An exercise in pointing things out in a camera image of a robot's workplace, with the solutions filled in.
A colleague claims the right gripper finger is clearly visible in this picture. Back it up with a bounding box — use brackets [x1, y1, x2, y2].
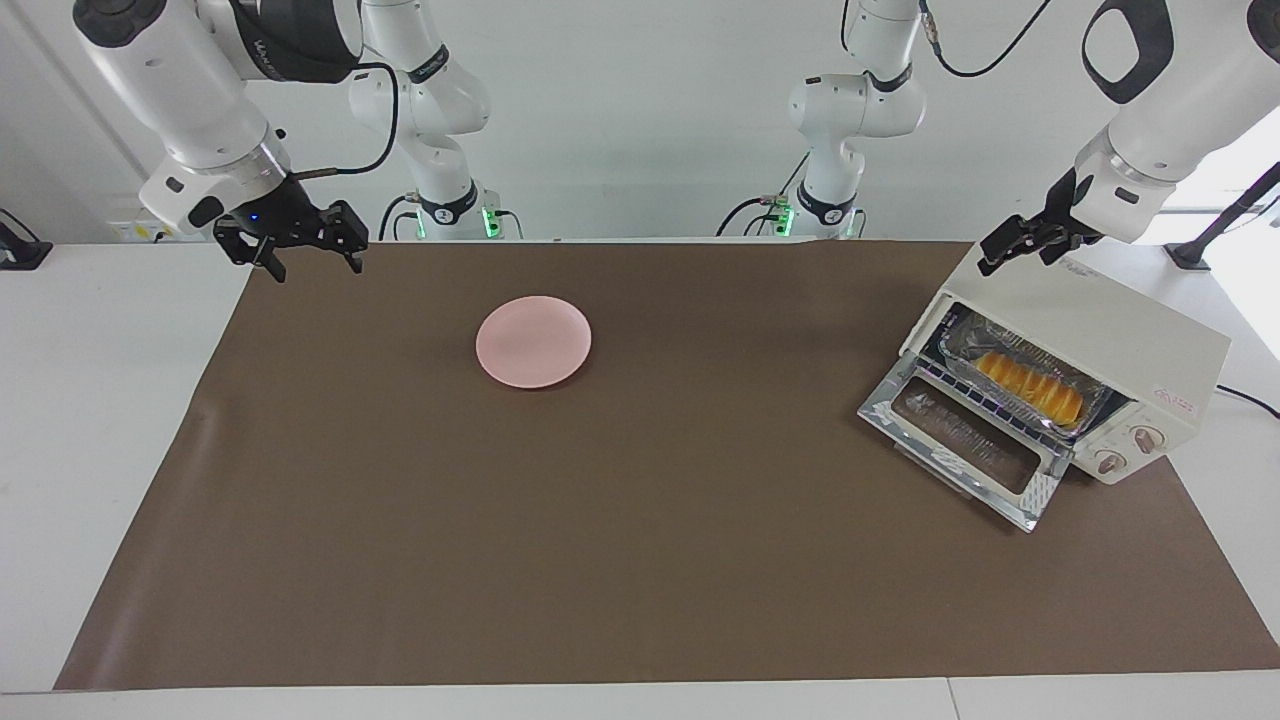
[212, 224, 289, 284]
[304, 200, 370, 276]

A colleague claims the black stand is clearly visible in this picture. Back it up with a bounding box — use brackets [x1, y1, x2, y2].
[1164, 160, 1280, 272]
[0, 207, 54, 272]

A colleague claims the black cable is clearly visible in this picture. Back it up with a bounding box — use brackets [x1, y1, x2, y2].
[917, 0, 1054, 80]
[290, 62, 402, 182]
[714, 150, 811, 239]
[377, 193, 419, 242]

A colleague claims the golden bread loaf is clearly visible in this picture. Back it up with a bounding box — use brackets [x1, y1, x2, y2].
[975, 350, 1087, 430]

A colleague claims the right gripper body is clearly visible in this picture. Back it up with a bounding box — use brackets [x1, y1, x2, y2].
[224, 173, 323, 245]

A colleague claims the white toaster oven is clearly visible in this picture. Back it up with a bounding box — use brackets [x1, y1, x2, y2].
[857, 240, 1233, 534]

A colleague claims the black oven power cord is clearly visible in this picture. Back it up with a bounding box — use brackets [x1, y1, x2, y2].
[1214, 384, 1280, 420]

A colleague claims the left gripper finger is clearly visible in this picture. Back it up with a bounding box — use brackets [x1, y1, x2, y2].
[1039, 232, 1101, 267]
[977, 213, 1051, 277]

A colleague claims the pink round plate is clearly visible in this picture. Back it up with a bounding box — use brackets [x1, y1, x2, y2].
[475, 295, 593, 390]

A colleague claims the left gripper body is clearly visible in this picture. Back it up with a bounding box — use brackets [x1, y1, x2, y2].
[1044, 167, 1103, 242]

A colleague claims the silver foil tray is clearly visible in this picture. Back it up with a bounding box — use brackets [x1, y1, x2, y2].
[937, 309, 1114, 439]

